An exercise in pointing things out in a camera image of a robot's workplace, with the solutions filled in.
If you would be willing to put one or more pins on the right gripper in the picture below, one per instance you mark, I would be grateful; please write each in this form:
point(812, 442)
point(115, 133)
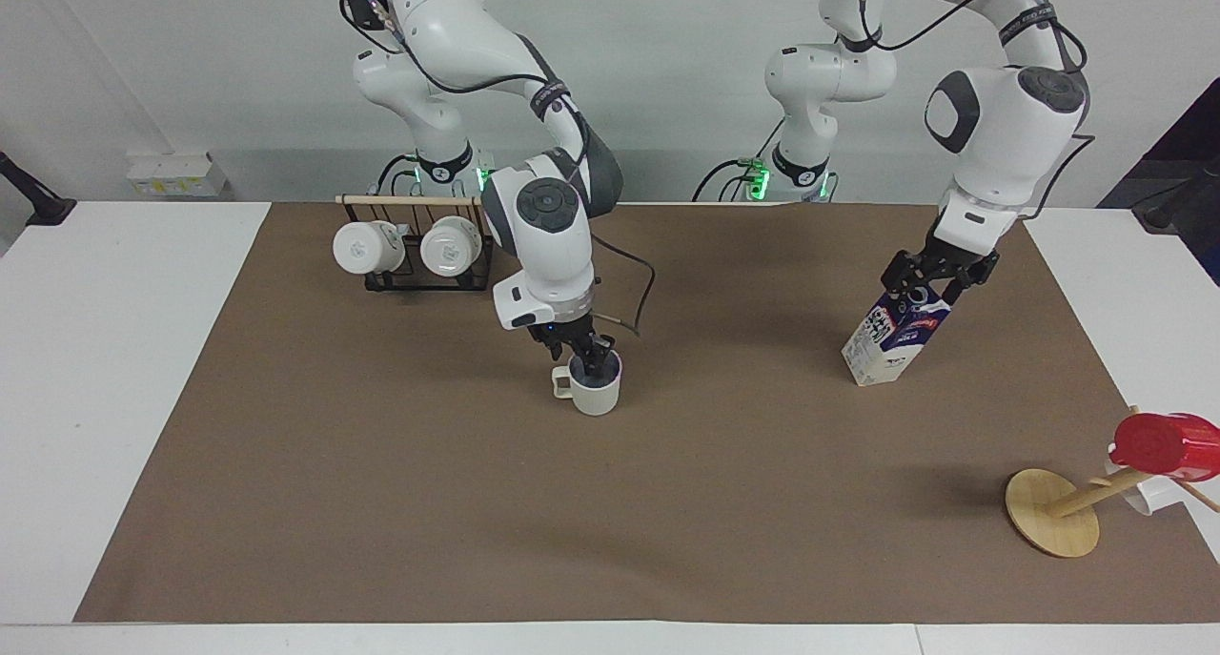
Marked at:
point(562, 332)

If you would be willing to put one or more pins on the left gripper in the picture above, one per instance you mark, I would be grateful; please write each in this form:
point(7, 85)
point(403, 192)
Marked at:
point(956, 252)

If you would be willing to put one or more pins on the white mug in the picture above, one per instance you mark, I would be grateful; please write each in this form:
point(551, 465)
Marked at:
point(596, 393)

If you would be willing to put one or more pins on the white and blue milk carton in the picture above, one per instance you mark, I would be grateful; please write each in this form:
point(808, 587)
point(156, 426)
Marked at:
point(891, 340)

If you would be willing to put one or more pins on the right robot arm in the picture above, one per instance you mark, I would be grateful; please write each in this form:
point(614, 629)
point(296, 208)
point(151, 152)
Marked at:
point(548, 245)

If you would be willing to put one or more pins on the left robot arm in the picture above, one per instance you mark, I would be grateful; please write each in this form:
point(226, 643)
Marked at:
point(1001, 131)

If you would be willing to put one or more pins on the white cup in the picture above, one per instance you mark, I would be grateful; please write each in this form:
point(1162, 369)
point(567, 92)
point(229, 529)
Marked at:
point(450, 247)
point(367, 247)

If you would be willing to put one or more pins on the red cup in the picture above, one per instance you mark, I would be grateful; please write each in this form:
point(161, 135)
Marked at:
point(1168, 443)

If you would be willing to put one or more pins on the wooden mug tree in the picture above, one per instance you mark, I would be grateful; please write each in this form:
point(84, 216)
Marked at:
point(1048, 512)

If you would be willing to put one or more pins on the black stand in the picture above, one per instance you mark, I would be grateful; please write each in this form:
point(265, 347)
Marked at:
point(1182, 193)
point(38, 202)

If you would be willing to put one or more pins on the white box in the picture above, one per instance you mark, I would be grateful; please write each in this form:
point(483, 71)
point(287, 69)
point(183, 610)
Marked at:
point(176, 176)

